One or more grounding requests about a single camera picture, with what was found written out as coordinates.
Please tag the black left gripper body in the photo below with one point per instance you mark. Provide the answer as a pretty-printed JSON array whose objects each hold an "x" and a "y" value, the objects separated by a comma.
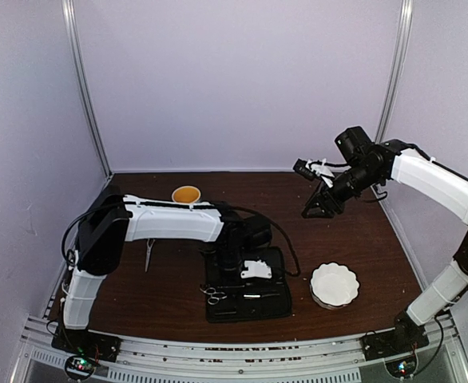
[{"x": 227, "y": 259}]

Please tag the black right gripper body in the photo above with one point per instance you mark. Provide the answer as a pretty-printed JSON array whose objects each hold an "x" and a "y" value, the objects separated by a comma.
[{"x": 339, "y": 203}]

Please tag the black zippered tool case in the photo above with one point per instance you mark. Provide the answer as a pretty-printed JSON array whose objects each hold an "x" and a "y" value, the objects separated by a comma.
[{"x": 276, "y": 300}]

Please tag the silver thinning hair scissors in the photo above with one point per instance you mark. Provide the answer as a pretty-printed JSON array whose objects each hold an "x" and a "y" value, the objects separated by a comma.
[{"x": 215, "y": 296}]

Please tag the silver straight hair scissors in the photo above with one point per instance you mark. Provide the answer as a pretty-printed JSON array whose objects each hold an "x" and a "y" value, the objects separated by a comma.
[{"x": 149, "y": 247}]

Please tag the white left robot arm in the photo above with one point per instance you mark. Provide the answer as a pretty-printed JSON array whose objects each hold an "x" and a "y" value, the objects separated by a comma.
[{"x": 113, "y": 220}]

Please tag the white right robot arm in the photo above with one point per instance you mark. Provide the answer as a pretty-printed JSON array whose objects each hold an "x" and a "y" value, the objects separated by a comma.
[{"x": 367, "y": 164}]

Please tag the white floral ceramic mug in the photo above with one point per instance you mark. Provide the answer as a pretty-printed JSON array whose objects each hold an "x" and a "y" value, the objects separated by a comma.
[{"x": 186, "y": 194}]

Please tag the white scalloped ceramic bowl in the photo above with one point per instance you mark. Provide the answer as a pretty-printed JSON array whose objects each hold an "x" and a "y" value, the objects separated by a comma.
[{"x": 333, "y": 286}]

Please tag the right circuit board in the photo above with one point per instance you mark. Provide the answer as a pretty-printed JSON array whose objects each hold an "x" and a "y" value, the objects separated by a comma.
[{"x": 402, "y": 369}]

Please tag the circuit board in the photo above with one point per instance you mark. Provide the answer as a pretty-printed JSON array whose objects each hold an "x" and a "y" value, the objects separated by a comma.
[
  {"x": 402, "y": 369},
  {"x": 77, "y": 367}
]

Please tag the left circuit board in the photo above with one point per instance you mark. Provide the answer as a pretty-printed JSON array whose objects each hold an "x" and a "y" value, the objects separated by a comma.
[{"x": 77, "y": 367}]

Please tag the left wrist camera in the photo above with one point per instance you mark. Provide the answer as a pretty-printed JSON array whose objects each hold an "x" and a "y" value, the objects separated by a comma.
[{"x": 256, "y": 269}]

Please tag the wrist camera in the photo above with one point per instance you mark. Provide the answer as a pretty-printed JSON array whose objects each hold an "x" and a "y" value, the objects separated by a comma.
[
  {"x": 256, "y": 269},
  {"x": 314, "y": 170}
]

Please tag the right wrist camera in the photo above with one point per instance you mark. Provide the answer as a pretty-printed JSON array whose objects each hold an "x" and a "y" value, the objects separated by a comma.
[{"x": 314, "y": 170}]

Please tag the front aluminium rail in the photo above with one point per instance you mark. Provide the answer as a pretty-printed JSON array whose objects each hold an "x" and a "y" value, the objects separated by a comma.
[{"x": 338, "y": 359}]

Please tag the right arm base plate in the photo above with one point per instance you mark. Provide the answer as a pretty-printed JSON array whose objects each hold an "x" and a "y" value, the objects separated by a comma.
[{"x": 388, "y": 344}]

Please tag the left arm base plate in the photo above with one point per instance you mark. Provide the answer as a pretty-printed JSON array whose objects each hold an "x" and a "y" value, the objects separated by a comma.
[{"x": 99, "y": 347}]

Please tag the right aluminium frame post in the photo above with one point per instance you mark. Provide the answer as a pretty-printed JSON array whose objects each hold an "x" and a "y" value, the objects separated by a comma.
[{"x": 397, "y": 65}]

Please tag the aluminium frame post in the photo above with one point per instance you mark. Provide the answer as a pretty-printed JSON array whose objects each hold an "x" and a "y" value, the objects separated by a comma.
[
  {"x": 397, "y": 65},
  {"x": 69, "y": 15}
]

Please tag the left aluminium frame post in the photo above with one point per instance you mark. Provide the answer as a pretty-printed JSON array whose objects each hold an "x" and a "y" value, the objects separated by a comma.
[{"x": 69, "y": 15}]

